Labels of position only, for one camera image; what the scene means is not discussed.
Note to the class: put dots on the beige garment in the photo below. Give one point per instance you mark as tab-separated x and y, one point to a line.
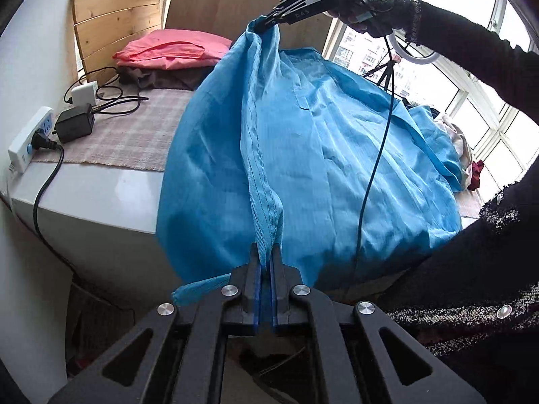
459	143

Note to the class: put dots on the pink folded garment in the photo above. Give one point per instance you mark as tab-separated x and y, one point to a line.
168	48

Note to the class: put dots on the person's right forearm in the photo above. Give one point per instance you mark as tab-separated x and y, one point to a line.
476	46

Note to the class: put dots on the white window frame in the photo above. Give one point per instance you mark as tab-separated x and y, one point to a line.
478	105

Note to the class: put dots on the plywood board panel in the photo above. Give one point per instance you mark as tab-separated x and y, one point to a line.
219	0

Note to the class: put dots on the blue striped garment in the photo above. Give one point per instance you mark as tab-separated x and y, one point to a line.
316	155

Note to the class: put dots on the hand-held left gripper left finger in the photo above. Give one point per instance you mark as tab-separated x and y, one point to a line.
257	296

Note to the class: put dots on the dark red garment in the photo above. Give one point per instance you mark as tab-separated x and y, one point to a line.
476	174

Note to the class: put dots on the person's right hand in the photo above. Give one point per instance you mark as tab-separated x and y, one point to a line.
372	12

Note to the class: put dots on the white power strip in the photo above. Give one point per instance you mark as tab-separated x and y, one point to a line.
25	143

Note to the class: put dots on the pink plaid blanket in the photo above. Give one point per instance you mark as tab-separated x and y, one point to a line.
139	134

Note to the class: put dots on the white power adapter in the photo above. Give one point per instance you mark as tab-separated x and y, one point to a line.
83	94

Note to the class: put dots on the brown folded garment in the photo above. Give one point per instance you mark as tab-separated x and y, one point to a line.
168	78

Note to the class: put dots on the person's black tweed jacket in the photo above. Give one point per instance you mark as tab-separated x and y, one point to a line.
476	303

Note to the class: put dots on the wooden chair back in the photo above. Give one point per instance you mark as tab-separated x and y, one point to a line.
113	21

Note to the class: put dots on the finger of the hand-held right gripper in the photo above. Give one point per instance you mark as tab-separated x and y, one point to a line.
276	14

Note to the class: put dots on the black power adapter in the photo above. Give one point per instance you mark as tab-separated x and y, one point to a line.
75	123

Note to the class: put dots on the white bed platform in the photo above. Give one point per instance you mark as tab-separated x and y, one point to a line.
105	202

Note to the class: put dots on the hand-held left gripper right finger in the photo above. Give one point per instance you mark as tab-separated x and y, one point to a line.
274	296

